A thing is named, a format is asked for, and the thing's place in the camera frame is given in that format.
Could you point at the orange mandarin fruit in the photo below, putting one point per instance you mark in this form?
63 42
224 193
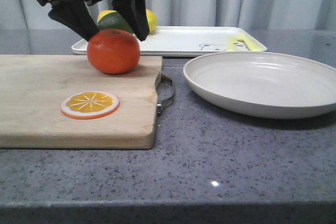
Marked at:
113 51

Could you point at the beige round plate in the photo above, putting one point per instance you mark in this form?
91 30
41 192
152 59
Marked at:
263 84

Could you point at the white rectangular tray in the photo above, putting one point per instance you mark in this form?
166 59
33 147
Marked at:
188 41

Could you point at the yellow lemon left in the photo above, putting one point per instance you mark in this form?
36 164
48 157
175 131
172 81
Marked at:
103 13

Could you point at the yellow lemon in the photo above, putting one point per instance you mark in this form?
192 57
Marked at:
103 13
152 20

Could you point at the green lime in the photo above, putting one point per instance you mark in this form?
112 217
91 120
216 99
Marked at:
114 21

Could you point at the yellow lemon right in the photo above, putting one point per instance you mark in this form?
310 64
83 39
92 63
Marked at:
152 20

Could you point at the orange slice toy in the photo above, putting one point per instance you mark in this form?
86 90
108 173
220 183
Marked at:
90 105

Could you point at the wooden cutting board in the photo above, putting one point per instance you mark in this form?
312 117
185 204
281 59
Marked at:
33 88

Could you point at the yellow plastic fork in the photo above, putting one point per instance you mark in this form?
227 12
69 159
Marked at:
251 44

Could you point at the grey curtain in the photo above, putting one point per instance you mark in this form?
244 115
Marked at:
246 14

